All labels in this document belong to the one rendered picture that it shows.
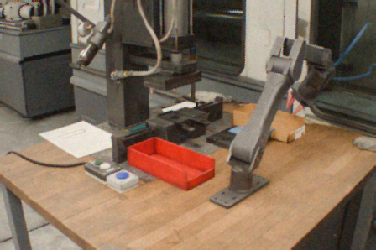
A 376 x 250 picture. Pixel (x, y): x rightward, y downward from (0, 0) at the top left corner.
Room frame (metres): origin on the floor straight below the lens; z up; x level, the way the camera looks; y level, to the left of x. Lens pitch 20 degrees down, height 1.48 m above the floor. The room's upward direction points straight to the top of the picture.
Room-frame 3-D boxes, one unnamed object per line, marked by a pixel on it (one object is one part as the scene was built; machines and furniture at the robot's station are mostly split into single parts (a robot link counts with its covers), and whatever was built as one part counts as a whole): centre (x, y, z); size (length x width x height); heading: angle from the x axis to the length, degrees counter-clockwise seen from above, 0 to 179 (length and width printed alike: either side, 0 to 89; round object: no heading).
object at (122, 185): (1.07, 0.19, 0.90); 0.07 x 0.07 x 0.06; 47
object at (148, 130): (1.30, 0.16, 0.95); 0.15 x 0.03 x 0.10; 137
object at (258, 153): (1.05, -0.15, 1.00); 0.09 x 0.06 x 0.06; 49
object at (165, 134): (1.43, 0.04, 0.94); 0.20 x 0.10 x 0.07; 137
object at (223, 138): (1.40, -0.18, 0.91); 0.17 x 0.16 x 0.02; 137
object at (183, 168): (1.17, 0.06, 0.93); 0.25 x 0.12 x 0.06; 47
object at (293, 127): (1.51, -0.30, 0.93); 0.25 x 0.13 x 0.08; 47
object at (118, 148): (1.25, 0.21, 0.95); 0.06 x 0.03 x 0.09; 137
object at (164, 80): (1.47, 0.10, 1.22); 0.26 x 0.18 x 0.30; 47
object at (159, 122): (1.43, 0.04, 0.98); 0.20 x 0.10 x 0.01; 137
